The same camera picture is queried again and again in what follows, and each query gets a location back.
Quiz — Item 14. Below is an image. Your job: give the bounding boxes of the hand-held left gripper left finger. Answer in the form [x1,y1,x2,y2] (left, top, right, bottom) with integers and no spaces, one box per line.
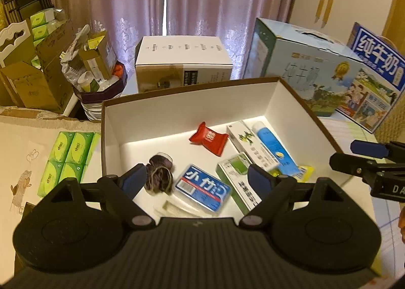
[47,163,155,229]

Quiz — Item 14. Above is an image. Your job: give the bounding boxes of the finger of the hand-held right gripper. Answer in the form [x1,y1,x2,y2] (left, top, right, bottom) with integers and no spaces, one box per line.
[351,140,405,160]
[329,152,380,182]

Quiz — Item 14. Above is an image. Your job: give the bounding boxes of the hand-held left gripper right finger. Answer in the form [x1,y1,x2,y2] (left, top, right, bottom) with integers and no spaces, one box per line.
[239,164,349,229]

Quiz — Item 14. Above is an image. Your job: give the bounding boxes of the green and white box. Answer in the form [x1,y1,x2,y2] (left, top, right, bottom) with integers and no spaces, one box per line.
[216,153,263,214]

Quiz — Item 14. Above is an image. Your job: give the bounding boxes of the dark velvet scrunchie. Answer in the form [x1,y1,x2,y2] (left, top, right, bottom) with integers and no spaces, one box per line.
[146,154,174,195]

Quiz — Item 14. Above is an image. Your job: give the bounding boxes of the blue and white tube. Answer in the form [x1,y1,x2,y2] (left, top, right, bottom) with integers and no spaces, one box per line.
[251,121,299,179]

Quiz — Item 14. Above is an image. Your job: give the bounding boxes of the white box with green print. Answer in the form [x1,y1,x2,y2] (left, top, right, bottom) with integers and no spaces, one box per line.
[226,121,279,171]

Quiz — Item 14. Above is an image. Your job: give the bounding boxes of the yellow snack packet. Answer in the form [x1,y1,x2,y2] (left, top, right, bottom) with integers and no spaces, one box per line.
[269,164,315,182]

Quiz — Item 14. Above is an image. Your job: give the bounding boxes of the blue tissue pack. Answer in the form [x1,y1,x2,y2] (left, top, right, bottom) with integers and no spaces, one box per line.
[174,164,231,212]

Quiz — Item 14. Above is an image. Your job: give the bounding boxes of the red candy packet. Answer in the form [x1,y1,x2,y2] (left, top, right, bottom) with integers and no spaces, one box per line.
[189,121,229,157]

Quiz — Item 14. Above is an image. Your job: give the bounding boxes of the brown cardboard box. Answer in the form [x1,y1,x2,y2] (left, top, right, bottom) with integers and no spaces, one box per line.
[100,77,345,218]

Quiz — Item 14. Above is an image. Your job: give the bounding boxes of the plaid tablecloth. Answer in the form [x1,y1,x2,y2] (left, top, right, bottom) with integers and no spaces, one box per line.
[319,117,405,278]

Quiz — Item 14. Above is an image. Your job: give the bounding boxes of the beige quilted chair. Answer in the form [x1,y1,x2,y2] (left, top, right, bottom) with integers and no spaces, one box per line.
[375,99,405,146]

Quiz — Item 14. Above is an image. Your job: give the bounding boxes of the green tissue pack bundle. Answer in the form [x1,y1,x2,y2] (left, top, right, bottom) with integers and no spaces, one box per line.
[37,131,95,198]

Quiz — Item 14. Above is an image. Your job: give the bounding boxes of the purple octagonal container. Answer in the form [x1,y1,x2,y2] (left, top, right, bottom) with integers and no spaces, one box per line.
[73,61,129,104]

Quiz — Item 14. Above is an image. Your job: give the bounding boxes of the pale blue milk carton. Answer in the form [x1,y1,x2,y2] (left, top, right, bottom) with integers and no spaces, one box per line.
[244,17,364,117]

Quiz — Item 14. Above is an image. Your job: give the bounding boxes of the beige printed cloth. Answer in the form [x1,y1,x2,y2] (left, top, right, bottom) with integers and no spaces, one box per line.
[0,112,102,214]

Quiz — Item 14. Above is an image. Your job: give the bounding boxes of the small open cardboard box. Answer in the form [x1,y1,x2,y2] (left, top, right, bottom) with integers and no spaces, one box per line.
[78,30,116,79]

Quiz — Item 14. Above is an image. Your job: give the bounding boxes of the crumpled plastic bag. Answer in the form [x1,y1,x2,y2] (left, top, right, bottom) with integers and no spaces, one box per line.
[60,24,95,94]

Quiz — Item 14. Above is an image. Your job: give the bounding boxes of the white cardboard box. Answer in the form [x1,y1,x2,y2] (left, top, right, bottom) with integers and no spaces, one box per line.
[135,35,233,94]

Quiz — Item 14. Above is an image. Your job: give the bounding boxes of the large open cardboard box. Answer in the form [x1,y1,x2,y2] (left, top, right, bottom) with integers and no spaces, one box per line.
[0,19,76,111]

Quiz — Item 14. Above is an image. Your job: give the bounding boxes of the green tissue packs in carton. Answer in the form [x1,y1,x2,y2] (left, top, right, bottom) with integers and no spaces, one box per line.
[30,8,65,46]

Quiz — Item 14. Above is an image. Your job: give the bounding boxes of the white carved chair back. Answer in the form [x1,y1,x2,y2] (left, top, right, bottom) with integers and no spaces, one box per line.
[0,22,33,68]

